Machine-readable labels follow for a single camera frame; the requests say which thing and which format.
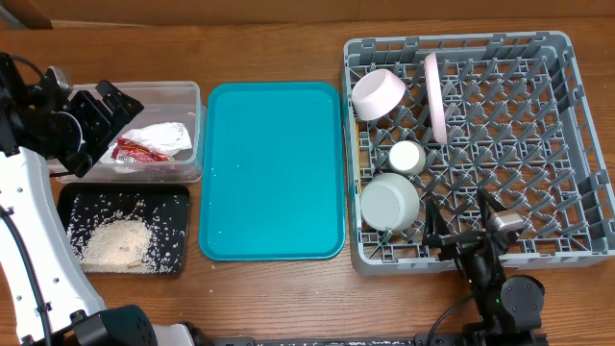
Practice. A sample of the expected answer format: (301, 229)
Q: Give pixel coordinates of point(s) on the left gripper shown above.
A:
(105, 124)

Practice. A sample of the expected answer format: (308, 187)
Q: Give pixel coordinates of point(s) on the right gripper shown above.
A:
(435, 228)

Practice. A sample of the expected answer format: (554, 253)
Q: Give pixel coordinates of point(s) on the red snack wrapper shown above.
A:
(129, 151)

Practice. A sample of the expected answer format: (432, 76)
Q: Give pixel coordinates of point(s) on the grey bowl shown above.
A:
(389, 202)

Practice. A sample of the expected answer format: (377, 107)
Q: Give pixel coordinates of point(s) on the white napkin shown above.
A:
(168, 138)

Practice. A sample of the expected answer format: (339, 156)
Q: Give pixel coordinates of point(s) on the pale green cup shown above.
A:
(407, 157)

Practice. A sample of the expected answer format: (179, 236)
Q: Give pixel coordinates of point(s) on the white round plate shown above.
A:
(437, 114)

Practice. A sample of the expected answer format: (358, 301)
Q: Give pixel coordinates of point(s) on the white rice pile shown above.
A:
(120, 242)

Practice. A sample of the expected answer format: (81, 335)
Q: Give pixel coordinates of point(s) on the pink bowl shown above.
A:
(376, 94)

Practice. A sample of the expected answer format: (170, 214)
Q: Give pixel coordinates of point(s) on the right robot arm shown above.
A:
(509, 307)

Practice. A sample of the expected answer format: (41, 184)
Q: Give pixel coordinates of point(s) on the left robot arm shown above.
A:
(54, 303)

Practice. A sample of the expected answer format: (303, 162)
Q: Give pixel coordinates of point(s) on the clear plastic waste bin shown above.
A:
(164, 102)

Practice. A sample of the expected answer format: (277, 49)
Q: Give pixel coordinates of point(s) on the grey dishwasher rack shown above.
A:
(518, 125)

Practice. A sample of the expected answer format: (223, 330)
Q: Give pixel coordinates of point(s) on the black plastic tray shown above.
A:
(125, 197)

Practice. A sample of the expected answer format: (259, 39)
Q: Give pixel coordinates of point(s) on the wooden chopstick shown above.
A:
(357, 131)

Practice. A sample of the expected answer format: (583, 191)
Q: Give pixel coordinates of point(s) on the teal serving tray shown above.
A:
(273, 180)

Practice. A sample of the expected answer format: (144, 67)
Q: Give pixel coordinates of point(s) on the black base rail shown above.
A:
(417, 340)

